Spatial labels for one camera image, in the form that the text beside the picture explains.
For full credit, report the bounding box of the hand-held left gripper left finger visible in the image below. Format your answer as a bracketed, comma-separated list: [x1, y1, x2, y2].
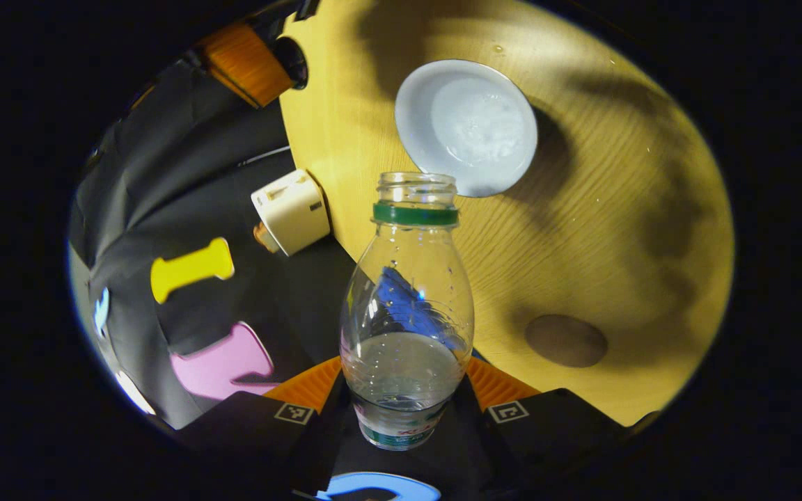
[175, 356, 360, 496]

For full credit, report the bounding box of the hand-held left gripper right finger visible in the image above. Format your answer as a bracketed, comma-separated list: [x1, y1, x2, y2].
[451, 357, 642, 498]

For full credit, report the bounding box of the dark teal teacup lid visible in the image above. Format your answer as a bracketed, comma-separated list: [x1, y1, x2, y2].
[274, 36, 310, 91]

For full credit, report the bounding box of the clear plastic water bottle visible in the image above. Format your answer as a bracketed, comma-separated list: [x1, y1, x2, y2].
[340, 172, 475, 451]

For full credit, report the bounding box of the round translucent coaster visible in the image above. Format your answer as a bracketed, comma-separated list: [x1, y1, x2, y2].
[525, 314, 609, 369]

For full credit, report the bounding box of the white teacup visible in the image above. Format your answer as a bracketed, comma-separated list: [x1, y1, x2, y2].
[394, 59, 539, 198]

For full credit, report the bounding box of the blue folded towel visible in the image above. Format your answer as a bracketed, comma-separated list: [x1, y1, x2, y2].
[373, 267, 489, 363]

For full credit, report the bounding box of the black backdrop cloth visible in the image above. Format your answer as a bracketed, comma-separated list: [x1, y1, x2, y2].
[70, 42, 443, 501]

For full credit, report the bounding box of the white toaster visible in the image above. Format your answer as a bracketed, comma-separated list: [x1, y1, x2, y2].
[251, 168, 332, 257]

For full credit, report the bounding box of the brown toast slice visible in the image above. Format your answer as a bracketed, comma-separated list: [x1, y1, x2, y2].
[253, 221, 281, 255]

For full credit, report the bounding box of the white toaster cable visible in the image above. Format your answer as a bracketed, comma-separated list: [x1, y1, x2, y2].
[236, 145, 292, 168]

